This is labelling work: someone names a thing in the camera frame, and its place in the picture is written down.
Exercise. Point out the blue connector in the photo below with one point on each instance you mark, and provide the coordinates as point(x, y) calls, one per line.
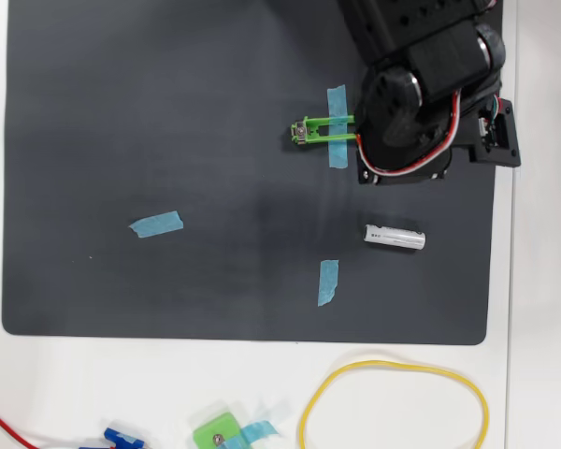
point(114, 436)

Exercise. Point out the black textured mat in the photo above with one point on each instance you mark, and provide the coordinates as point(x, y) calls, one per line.
point(168, 140)

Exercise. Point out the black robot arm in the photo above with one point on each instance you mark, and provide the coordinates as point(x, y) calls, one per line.
point(378, 23)

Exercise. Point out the white cylindrical battery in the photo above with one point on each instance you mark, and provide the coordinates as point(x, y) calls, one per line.
point(395, 237)

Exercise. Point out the blue masking tape strip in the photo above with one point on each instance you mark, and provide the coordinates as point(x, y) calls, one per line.
point(156, 224)
point(337, 100)
point(259, 429)
point(328, 280)

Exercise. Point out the green battery holder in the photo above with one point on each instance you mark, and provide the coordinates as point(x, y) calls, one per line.
point(300, 131)

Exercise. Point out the green block with screws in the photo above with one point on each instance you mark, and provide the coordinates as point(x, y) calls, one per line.
point(210, 432)

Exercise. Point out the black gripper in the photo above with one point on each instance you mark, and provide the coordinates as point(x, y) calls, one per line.
point(404, 165)

